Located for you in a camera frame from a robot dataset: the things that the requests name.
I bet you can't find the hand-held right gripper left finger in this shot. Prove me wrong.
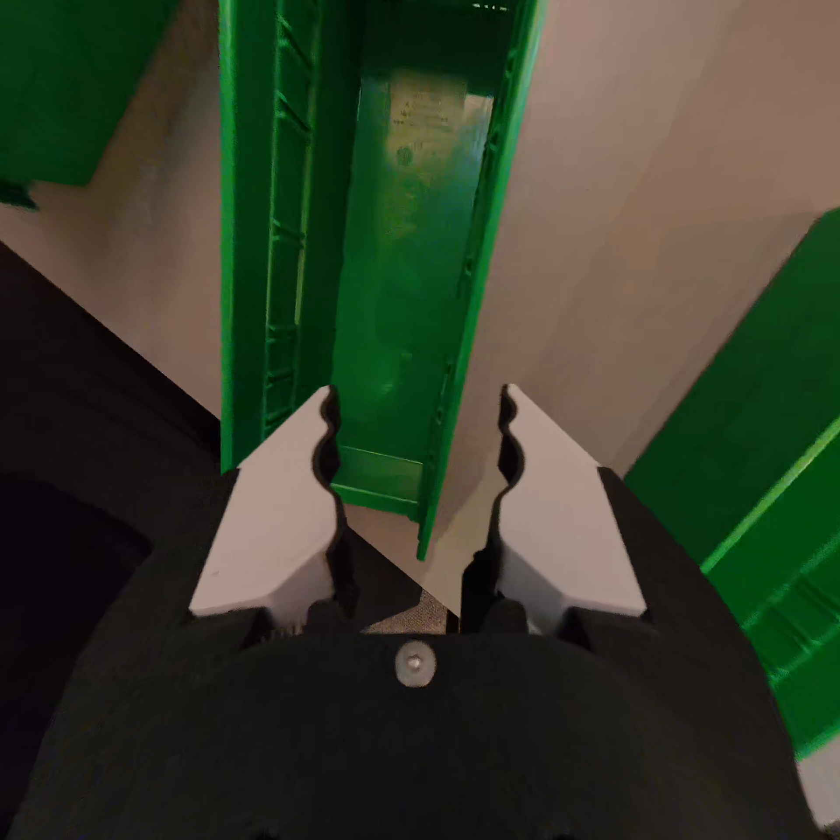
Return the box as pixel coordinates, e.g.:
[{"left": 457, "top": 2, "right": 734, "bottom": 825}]
[{"left": 188, "top": 384, "right": 358, "bottom": 630}]

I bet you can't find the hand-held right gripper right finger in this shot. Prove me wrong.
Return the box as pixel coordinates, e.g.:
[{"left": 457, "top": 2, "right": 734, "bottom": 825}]
[{"left": 482, "top": 383, "right": 648, "bottom": 635}]

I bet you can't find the green plastic bin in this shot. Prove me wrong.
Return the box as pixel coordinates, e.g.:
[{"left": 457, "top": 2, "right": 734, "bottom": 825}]
[
  {"left": 0, "top": 0, "right": 182, "bottom": 212},
  {"left": 622, "top": 209, "right": 840, "bottom": 763},
  {"left": 218, "top": 0, "right": 551, "bottom": 563}
]

